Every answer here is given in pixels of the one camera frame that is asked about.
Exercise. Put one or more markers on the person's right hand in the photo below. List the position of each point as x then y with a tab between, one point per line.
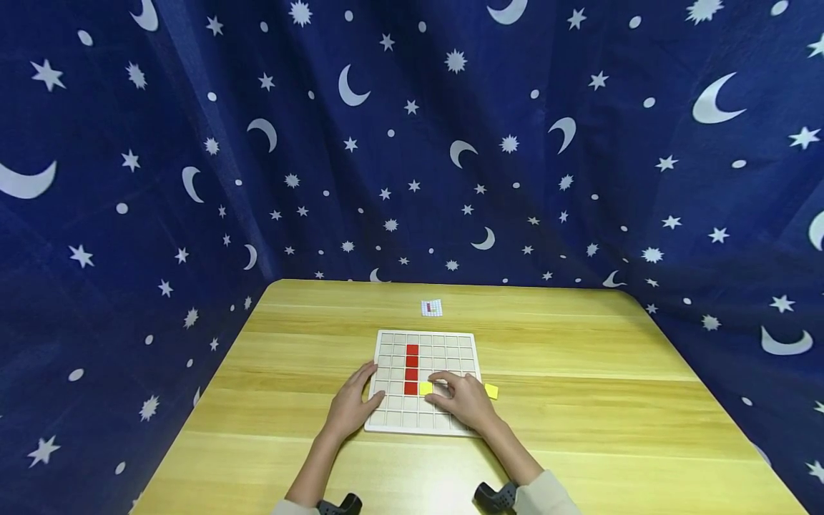
467	404

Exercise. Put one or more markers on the person's left hand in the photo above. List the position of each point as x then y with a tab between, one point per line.
351	408

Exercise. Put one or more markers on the person's left fingers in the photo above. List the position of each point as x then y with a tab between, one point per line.
360	377

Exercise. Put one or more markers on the person's right thumb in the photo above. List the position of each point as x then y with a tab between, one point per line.
438	401

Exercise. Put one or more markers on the person's left thumb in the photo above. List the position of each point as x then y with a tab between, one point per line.
376	403

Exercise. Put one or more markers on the person's right fingers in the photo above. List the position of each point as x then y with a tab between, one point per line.
468	381

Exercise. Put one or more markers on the person's right index finger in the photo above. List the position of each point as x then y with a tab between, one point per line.
441	378

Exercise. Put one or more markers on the yellow square tile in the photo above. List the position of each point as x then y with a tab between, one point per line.
425	388
491	390

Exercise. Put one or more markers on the white grid puzzle board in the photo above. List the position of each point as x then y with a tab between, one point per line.
444	350

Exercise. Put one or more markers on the person's right forearm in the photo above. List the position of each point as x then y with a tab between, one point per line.
518	465

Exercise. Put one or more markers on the person's left forearm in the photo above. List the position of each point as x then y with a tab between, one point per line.
309	476

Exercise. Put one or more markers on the small white pattern card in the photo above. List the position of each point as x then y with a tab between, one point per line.
432	307

